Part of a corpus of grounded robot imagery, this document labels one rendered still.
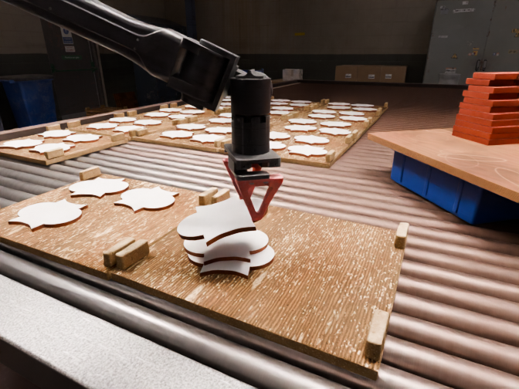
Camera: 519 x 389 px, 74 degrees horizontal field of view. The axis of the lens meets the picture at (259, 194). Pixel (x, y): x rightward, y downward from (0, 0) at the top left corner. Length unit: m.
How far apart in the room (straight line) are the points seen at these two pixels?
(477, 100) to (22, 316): 1.07
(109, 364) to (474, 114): 0.98
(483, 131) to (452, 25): 5.87
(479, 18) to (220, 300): 6.66
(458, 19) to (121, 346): 6.74
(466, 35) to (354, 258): 6.41
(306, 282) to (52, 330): 0.35
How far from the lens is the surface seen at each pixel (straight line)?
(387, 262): 0.62
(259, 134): 0.49
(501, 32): 6.96
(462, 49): 6.90
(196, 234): 0.52
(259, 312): 0.49
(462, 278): 0.66
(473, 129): 1.09
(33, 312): 0.61
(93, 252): 0.67
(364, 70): 6.73
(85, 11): 0.53
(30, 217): 0.85
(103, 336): 0.53
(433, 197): 0.92
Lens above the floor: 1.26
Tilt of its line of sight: 22 degrees down
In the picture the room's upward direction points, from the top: straight up
